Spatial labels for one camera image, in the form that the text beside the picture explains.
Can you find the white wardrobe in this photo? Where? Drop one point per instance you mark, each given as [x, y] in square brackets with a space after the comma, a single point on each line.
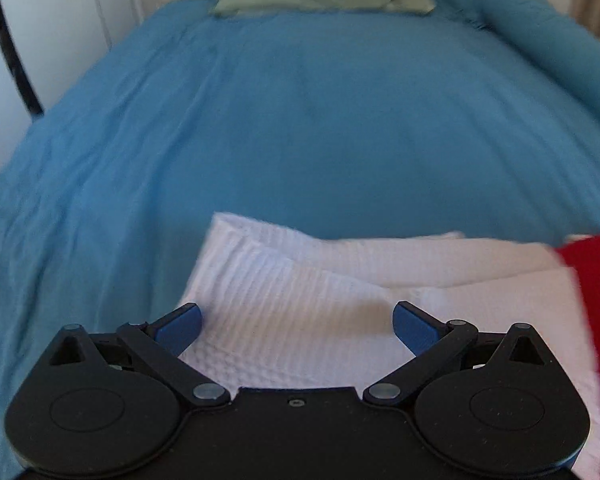
[57, 41]

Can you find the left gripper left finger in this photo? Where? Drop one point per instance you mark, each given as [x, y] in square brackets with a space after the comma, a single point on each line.
[155, 350]

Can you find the blue bed sheet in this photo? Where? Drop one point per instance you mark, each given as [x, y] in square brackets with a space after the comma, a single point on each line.
[341, 125]

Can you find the rolled blue duvet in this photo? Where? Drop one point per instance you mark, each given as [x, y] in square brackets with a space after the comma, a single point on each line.
[555, 43]

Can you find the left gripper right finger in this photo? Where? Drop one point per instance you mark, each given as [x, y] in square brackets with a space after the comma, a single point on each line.
[437, 348]

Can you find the red and white knit sweater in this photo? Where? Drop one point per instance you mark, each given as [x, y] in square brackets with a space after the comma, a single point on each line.
[285, 310]

